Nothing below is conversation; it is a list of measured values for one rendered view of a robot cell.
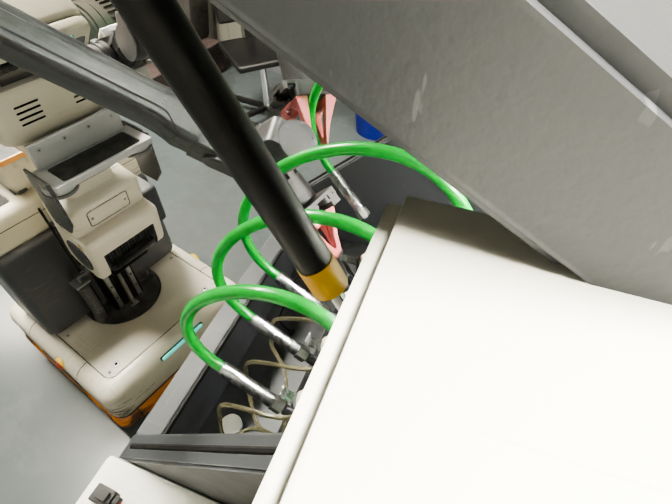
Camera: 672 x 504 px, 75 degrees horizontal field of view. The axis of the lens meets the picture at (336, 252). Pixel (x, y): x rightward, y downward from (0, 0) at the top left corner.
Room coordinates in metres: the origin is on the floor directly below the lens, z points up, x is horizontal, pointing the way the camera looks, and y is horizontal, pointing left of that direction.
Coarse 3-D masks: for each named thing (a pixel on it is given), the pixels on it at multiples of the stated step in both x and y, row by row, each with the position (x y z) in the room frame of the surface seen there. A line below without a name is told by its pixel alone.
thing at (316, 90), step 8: (312, 88) 0.64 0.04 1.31; (320, 88) 0.63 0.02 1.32; (312, 96) 0.63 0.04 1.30; (312, 104) 0.64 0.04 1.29; (312, 112) 0.64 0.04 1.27; (312, 120) 0.64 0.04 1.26; (312, 128) 0.64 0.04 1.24; (320, 144) 0.64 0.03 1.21; (320, 160) 0.63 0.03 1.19; (328, 160) 0.63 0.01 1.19; (328, 168) 0.61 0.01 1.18
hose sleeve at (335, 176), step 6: (330, 174) 0.61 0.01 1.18; (336, 174) 0.61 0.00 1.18; (336, 180) 0.60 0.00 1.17; (342, 180) 0.60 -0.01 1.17; (336, 186) 0.60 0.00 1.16; (342, 186) 0.59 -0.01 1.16; (348, 186) 0.59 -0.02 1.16; (342, 192) 0.59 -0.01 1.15; (348, 192) 0.58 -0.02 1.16; (348, 198) 0.58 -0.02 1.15; (354, 198) 0.58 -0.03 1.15; (354, 204) 0.57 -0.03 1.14; (360, 204) 0.57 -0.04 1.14; (354, 210) 0.57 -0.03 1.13
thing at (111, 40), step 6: (114, 30) 1.09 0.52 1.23; (108, 36) 1.10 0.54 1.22; (114, 36) 1.07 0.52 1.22; (108, 42) 1.08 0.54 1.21; (114, 42) 1.06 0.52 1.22; (114, 48) 1.05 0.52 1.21; (120, 54) 1.05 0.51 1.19; (120, 60) 1.05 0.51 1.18; (126, 60) 1.05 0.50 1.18; (150, 60) 1.12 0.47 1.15; (132, 66) 1.06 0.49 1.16; (138, 66) 1.08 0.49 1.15
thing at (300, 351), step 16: (240, 224) 0.35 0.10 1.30; (256, 224) 0.33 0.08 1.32; (320, 224) 0.31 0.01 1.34; (336, 224) 0.30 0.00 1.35; (352, 224) 0.30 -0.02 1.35; (368, 224) 0.30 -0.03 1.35; (224, 240) 0.35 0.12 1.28; (368, 240) 0.29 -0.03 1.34; (224, 256) 0.35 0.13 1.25; (240, 304) 0.36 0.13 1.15; (256, 320) 0.34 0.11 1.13; (272, 336) 0.33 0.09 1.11; (288, 336) 0.34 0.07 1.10; (304, 352) 0.32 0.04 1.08
